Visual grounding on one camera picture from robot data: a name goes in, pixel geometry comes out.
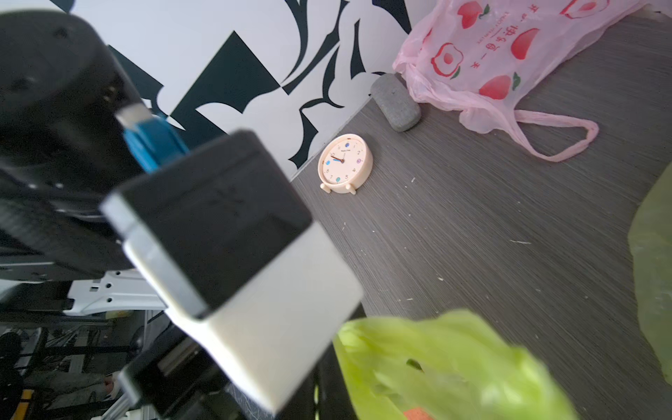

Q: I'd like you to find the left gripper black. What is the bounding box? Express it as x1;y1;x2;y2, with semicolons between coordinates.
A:
117;303;369;420

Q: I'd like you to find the grey oval stone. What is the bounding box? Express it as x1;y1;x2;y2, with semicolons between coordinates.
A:
371;73;422;132

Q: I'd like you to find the green plastic bag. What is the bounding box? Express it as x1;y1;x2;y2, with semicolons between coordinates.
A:
628;166;671;383
334;310;578;419

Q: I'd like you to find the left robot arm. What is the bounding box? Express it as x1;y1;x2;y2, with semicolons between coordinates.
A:
1;10;363;419

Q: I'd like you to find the pink plastic bag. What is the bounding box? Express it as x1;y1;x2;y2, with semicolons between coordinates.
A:
393;0;671;163

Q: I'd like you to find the peach pink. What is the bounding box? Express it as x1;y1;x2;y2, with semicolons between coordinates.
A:
404;408;433;420

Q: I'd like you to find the small round clock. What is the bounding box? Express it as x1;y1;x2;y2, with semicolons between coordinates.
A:
318;134;374;195

